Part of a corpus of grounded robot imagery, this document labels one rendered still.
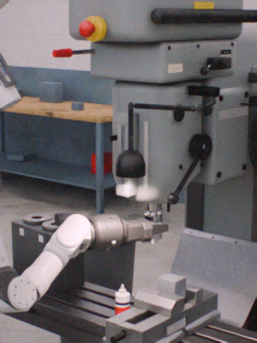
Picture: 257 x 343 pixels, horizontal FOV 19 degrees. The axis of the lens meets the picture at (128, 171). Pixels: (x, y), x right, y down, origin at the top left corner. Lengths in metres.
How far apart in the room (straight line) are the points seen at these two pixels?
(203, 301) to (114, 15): 0.82
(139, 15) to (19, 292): 0.69
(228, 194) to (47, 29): 6.07
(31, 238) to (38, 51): 6.09
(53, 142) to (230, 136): 6.29
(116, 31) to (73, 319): 0.85
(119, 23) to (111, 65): 0.18
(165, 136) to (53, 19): 6.34
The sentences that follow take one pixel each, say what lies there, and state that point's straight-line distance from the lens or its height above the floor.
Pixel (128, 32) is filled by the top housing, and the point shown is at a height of 1.75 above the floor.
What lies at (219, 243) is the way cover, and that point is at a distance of 2.39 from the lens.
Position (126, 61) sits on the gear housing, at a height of 1.68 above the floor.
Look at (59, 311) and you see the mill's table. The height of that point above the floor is 0.96.
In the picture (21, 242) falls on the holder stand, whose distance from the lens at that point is 2.43.
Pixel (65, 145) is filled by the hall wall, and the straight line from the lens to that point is 8.19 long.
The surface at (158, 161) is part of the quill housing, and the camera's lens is 1.91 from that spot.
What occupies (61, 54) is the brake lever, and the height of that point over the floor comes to 1.70.
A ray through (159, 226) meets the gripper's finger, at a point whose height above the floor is 1.24.
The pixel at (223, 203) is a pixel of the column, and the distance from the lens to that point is 2.37.
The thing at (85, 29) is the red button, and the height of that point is 1.76.
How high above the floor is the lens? 1.80
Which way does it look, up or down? 12 degrees down
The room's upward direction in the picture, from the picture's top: straight up
